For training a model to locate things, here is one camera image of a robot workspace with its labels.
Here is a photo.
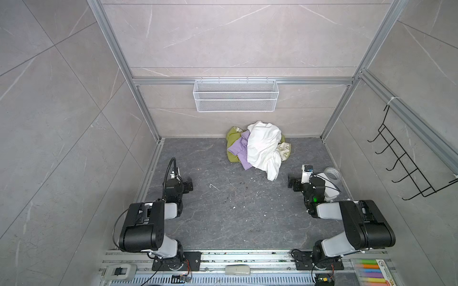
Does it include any purple cloth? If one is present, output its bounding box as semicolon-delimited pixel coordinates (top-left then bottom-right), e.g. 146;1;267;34
227;130;252;170

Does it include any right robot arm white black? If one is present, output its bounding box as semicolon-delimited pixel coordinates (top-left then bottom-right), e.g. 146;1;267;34
287;173;396;269

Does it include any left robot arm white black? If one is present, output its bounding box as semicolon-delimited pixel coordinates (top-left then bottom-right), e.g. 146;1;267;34
112;178;193;271

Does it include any cream green printed cloth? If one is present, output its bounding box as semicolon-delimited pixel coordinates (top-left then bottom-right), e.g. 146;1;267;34
277;142;292;162

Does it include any white cloth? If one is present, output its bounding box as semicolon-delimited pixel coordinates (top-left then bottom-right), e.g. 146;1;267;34
247;121;281;181

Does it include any clear tape roll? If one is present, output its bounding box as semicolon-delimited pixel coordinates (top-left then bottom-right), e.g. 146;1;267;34
323;167;342;184

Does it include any pack of coloured markers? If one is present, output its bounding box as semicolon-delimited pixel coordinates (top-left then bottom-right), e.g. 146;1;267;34
351;259;398;286

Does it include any black corrugated left cable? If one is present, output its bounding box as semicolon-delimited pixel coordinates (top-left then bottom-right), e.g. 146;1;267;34
162;157;178;201

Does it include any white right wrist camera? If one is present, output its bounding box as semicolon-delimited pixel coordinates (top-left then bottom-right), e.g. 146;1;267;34
301;164;314;184

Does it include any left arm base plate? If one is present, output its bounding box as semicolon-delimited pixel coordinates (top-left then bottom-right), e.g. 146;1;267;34
151;251;202;272

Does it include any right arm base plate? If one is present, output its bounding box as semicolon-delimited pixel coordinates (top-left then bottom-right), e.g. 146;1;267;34
290;249;344;271

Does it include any white wire mesh basket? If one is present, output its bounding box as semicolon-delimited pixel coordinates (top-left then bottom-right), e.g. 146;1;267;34
193;79;280;113

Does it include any grey remote on rail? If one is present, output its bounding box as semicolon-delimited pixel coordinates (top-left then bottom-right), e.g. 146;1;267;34
225;265;251;276

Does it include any white switch box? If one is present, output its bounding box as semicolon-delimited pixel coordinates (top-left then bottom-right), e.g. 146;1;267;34
101;263;137;281

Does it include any black wire hook rack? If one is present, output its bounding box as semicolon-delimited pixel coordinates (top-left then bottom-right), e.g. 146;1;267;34
367;105;458;201

